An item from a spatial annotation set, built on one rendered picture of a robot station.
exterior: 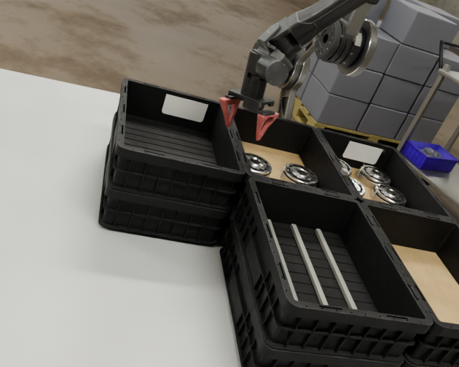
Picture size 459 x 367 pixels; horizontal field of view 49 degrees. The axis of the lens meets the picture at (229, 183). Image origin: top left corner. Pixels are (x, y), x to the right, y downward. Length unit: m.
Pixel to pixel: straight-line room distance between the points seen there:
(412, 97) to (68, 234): 3.53
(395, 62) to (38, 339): 3.56
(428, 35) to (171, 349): 3.52
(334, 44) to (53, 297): 1.20
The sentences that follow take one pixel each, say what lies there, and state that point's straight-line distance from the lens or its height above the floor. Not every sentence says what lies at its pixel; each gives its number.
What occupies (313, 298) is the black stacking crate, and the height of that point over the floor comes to 0.83.
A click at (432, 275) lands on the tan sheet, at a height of 0.83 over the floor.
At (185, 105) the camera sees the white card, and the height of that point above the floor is 0.90.
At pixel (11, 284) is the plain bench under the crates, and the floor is 0.70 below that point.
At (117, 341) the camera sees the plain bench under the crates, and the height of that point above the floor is 0.70.
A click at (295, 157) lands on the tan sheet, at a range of 1.60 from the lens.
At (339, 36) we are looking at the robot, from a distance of 1.79.
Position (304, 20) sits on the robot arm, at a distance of 1.21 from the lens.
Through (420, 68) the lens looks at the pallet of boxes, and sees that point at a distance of 4.27.
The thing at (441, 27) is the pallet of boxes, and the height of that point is 1.09.
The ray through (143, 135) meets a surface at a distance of 1.41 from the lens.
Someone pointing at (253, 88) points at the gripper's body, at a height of 1.08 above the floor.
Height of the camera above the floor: 1.47
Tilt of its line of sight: 29 degrees down
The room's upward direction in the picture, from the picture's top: 22 degrees clockwise
